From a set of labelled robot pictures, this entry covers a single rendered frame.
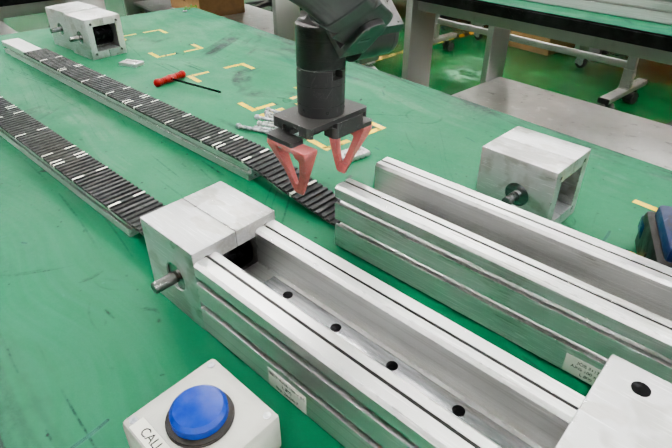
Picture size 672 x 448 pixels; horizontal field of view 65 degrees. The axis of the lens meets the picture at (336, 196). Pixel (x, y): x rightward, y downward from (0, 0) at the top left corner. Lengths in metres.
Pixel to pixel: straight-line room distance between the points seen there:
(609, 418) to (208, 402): 0.25
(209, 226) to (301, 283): 0.11
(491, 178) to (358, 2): 0.31
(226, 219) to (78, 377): 0.19
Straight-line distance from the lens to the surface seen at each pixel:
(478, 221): 0.59
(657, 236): 0.67
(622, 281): 0.55
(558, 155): 0.69
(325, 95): 0.61
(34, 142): 0.93
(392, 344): 0.46
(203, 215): 0.54
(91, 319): 0.60
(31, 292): 0.67
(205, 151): 0.86
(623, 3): 1.96
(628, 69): 3.42
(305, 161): 0.60
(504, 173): 0.68
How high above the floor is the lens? 1.17
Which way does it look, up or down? 32 degrees down
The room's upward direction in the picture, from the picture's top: straight up
